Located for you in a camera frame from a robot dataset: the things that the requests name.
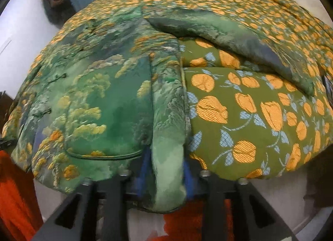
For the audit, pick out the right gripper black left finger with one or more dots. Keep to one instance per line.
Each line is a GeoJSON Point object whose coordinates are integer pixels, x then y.
{"type": "Point", "coordinates": [76, 217]}

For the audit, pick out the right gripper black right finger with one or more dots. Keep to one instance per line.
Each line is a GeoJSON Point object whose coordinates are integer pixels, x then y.
{"type": "Point", "coordinates": [233, 210]}

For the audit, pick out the green orange floral bedspread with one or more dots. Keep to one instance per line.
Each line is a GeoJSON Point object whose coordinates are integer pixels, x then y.
{"type": "Point", "coordinates": [247, 121]}

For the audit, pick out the green landscape print jacket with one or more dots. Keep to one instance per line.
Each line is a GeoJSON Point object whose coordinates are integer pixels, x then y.
{"type": "Point", "coordinates": [111, 88]}

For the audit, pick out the orange red cloth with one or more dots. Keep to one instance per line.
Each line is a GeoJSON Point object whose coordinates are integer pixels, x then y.
{"type": "Point", "coordinates": [20, 214]}

